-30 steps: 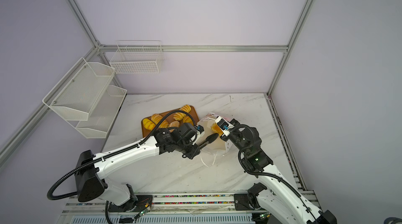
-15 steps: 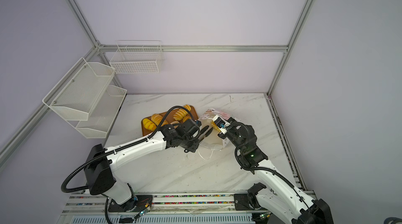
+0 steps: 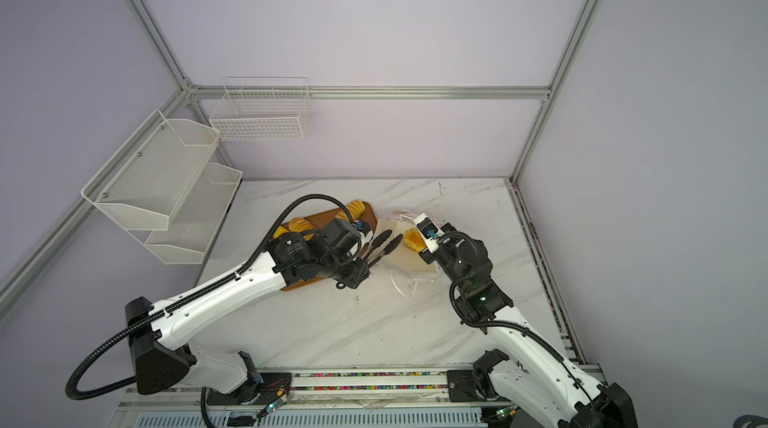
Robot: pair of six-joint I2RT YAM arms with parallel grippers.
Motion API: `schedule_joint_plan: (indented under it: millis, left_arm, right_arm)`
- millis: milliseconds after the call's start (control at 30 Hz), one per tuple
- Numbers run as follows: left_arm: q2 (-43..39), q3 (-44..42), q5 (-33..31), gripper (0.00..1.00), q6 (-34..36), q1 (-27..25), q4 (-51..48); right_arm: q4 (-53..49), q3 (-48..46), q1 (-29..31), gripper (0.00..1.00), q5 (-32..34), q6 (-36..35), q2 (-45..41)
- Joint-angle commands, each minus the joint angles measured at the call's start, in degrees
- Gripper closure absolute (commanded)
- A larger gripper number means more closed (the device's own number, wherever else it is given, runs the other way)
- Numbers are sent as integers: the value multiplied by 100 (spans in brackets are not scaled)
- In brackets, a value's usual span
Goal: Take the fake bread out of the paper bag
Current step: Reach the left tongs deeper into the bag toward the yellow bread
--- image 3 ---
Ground brown plastic tray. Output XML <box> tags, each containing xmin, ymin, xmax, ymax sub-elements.
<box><xmin>268</xmin><ymin>200</ymin><xmax>377</xmax><ymax>291</ymax></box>

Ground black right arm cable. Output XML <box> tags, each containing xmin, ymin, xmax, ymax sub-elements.
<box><xmin>440</xmin><ymin>229</ymin><xmax>601</xmax><ymax>411</ymax></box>

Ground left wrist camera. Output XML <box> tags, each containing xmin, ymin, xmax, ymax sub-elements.
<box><xmin>352</xmin><ymin>220</ymin><xmax>374</xmax><ymax>244</ymax></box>

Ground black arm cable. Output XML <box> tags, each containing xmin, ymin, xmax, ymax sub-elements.
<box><xmin>440</xmin><ymin>229</ymin><xmax>601</xmax><ymax>411</ymax></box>
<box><xmin>64</xmin><ymin>193</ymin><xmax>358</xmax><ymax>428</ymax></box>

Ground aluminium frame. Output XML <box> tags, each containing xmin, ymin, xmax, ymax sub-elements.
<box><xmin>1</xmin><ymin>0</ymin><xmax>603</xmax><ymax>325</ymax></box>

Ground ridged long fake bread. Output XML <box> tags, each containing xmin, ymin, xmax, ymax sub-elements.
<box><xmin>335</xmin><ymin>200</ymin><xmax>366</xmax><ymax>223</ymax></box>

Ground cartoon animal paper bag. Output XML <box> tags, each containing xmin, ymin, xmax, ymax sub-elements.
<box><xmin>375</xmin><ymin>209</ymin><xmax>441</xmax><ymax>298</ymax></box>

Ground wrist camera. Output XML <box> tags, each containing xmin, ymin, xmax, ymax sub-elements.
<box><xmin>414</xmin><ymin>213</ymin><xmax>444</xmax><ymax>253</ymax></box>
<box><xmin>352</xmin><ymin>220</ymin><xmax>374</xmax><ymax>244</ymax></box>

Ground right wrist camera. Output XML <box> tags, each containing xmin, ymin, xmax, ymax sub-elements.
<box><xmin>414</xmin><ymin>213</ymin><xmax>444</xmax><ymax>253</ymax></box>

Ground ruffled yellow fake bread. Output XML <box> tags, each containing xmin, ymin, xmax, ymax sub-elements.
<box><xmin>403</xmin><ymin>228</ymin><xmax>427</xmax><ymax>253</ymax></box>

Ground white mesh lower shelf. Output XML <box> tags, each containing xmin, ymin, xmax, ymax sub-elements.
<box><xmin>144</xmin><ymin>163</ymin><xmax>242</xmax><ymax>265</ymax></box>

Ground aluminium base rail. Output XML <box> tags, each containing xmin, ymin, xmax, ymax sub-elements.
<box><xmin>107</xmin><ymin>364</ymin><xmax>625</xmax><ymax>428</ymax></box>

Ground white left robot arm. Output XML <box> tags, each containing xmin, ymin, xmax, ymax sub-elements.
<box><xmin>126</xmin><ymin>219</ymin><xmax>402</xmax><ymax>399</ymax></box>

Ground white wire basket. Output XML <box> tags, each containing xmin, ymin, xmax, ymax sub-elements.
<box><xmin>209</xmin><ymin>77</ymin><xmax>314</xmax><ymax>142</ymax></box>

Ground white mesh shelf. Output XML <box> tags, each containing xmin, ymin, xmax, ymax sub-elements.
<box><xmin>81</xmin><ymin>110</ymin><xmax>220</xmax><ymax>231</ymax></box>
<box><xmin>144</xmin><ymin>163</ymin><xmax>242</xmax><ymax>265</ymax></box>

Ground white mesh upper shelf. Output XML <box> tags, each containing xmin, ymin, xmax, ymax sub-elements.
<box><xmin>81</xmin><ymin>110</ymin><xmax>220</xmax><ymax>231</ymax></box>

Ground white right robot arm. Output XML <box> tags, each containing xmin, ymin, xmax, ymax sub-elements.
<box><xmin>416</xmin><ymin>216</ymin><xmax>638</xmax><ymax>427</ymax></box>

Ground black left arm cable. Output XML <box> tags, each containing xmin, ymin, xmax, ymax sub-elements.
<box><xmin>64</xmin><ymin>193</ymin><xmax>358</xmax><ymax>428</ymax></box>

